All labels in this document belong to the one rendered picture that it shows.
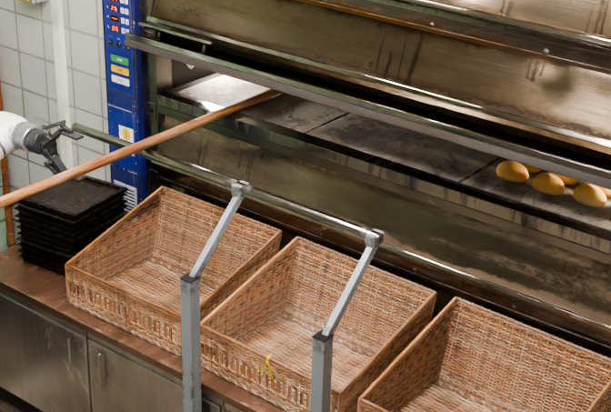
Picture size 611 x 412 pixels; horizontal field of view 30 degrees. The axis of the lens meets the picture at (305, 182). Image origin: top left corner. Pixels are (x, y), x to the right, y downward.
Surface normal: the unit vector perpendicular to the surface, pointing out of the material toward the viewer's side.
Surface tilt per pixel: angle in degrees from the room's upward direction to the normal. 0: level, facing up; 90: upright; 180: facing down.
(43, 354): 90
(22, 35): 90
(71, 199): 0
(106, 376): 90
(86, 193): 0
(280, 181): 70
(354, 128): 0
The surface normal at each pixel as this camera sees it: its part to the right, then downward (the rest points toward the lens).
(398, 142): 0.03, -0.91
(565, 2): -0.58, -0.02
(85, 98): -0.62, 0.31
